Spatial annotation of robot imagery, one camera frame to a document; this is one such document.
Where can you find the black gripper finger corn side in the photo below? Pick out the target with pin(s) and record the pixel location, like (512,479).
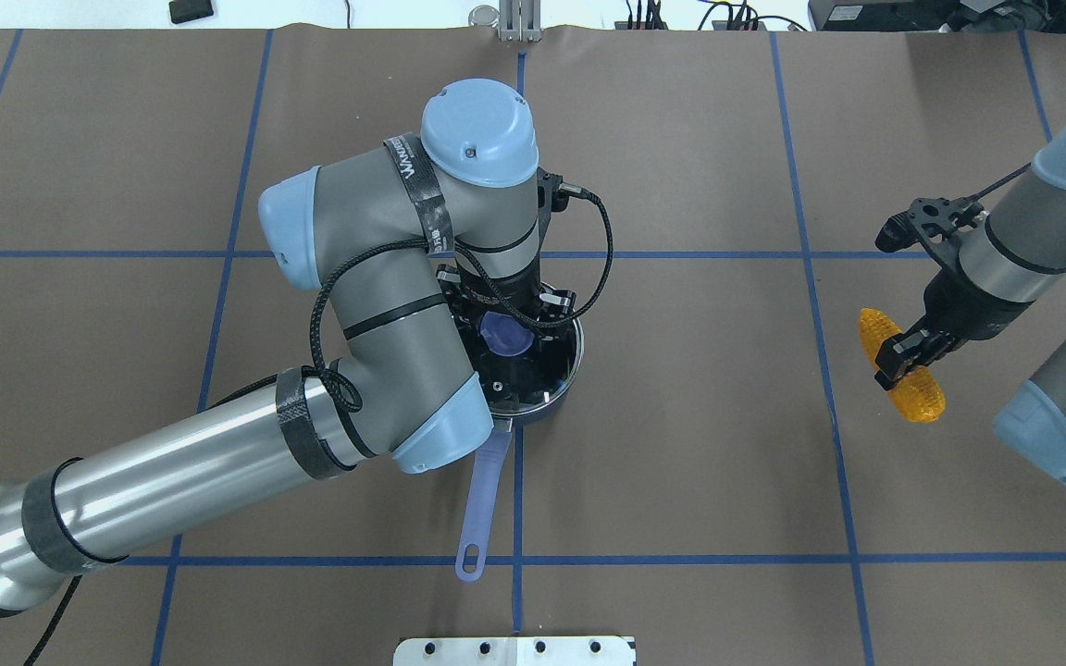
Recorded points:
(940,226)
(900,354)

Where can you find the black gripper body lid side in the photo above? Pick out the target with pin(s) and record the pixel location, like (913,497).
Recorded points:
(512,277)

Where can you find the black gripper body corn side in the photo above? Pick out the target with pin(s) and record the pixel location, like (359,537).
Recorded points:
(957,306)

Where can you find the black gripper finger lid side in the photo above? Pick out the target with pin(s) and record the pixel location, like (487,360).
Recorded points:
(449,279)
(555,309)

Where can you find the yellow corn cob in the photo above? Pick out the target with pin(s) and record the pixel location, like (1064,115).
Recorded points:
(910,387)

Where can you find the glass lid purple knob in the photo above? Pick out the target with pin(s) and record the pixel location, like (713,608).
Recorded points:
(525,374)

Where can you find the grey robot arm lid side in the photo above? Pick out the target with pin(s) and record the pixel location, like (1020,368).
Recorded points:
(431,324)

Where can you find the black equipment box back right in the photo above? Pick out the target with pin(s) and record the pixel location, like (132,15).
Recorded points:
(938,16)

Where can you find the black device on back table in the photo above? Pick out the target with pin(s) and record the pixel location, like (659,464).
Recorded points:
(184,11)

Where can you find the dark blue saucepan purple handle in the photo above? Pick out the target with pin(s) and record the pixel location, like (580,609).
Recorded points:
(486,467)

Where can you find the black braided cable lid arm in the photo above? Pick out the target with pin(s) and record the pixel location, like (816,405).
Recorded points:
(556,193)

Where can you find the metal post at table edge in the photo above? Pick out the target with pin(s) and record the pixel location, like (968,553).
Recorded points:
(512,20)

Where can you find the white metal camera stand base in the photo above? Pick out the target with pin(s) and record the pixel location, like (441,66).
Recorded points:
(518,650)

